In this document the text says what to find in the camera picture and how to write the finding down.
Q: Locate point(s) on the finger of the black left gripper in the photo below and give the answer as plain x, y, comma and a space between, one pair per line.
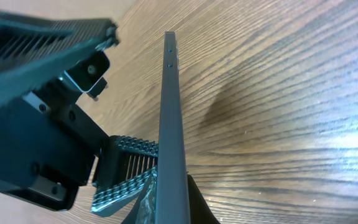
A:
122, 171
34, 51

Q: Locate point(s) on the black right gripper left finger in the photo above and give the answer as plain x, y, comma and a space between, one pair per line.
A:
143, 211

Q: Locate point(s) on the blue Samsung Galaxy smartphone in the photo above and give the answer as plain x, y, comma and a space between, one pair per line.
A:
172, 202

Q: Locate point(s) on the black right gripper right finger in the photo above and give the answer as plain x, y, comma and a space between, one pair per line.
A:
199, 209

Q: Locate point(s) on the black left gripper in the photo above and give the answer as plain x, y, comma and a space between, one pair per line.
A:
48, 144

